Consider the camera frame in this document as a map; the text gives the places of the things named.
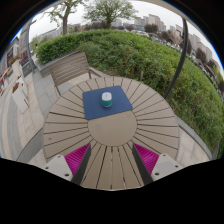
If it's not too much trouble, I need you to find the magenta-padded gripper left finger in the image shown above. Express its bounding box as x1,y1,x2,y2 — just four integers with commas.
41,143,92,186

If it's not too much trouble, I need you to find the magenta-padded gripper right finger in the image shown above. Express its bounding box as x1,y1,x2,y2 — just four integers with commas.
131,143,184,186

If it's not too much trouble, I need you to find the white and teal computer mouse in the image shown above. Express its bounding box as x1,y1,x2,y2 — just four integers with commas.
100,91,114,108

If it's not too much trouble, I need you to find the blue rectangular mouse pad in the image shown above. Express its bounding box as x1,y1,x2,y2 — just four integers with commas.
81,85,134,121

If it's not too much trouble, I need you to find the white planter box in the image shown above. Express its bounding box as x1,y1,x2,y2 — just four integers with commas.
10,80,30,114

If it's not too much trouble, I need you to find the slatted beige outdoor chair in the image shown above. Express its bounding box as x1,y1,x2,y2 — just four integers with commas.
48,50,103,96

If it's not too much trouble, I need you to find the dark curved umbrella pole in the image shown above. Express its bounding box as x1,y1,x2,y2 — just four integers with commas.
163,18,189,101

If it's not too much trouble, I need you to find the green trimmed hedge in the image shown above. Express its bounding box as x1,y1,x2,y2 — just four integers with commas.
34,28,224,158

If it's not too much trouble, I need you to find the grey column with posters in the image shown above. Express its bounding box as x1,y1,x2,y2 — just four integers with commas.
18,19,38,78

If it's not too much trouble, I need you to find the group of distant apartment buildings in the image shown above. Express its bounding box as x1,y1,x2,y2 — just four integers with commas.
133,13,214,64

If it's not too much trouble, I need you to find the sparse-leaved tree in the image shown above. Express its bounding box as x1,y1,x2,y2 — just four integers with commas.
43,0,84,28

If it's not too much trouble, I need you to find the full leafy green tree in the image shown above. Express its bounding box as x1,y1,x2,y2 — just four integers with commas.
83,0,138,28

